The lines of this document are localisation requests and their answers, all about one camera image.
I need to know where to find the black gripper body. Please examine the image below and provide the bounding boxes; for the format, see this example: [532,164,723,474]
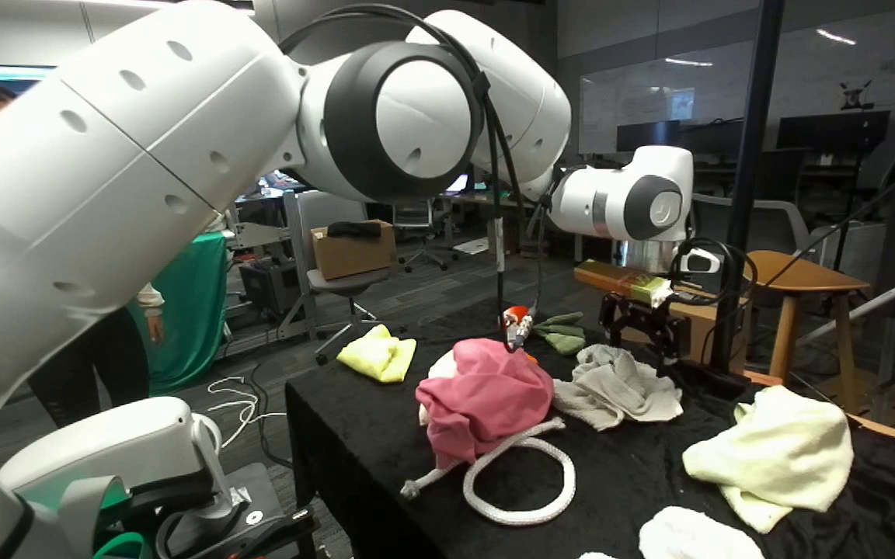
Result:
[600,301,683,357]

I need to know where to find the grey white towel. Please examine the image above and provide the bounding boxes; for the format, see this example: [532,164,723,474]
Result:
[553,342,687,434]

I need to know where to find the red radish plush toy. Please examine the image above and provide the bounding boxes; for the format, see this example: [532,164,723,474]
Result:
[499,301,588,357]

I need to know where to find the pink cloth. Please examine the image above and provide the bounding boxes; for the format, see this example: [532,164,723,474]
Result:
[413,337,557,474]

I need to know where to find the pale green towel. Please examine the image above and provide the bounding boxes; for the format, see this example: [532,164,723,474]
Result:
[680,386,858,537]

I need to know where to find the cardboard box with black tape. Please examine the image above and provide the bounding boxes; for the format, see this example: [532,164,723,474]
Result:
[663,294,734,369]

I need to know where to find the wooden stool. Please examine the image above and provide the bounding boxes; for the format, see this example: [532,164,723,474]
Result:
[739,248,869,412]

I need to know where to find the black computer monitor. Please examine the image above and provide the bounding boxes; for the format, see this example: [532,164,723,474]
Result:
[775,108,895,163]
[691,116,753,169]

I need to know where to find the white fluffy towel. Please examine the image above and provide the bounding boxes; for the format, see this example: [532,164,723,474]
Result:
[636,503,769,559]

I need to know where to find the black upright pole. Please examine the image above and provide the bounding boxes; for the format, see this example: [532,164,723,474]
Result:
[715,0,789,377]

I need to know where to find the yellow green cloth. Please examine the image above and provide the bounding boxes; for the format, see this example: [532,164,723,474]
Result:
[335,324,420,386]

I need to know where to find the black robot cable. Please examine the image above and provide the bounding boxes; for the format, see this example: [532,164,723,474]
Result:
[278,0,553,313]

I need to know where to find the white rope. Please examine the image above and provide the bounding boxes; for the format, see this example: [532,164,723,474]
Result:
[399,416,581,528]

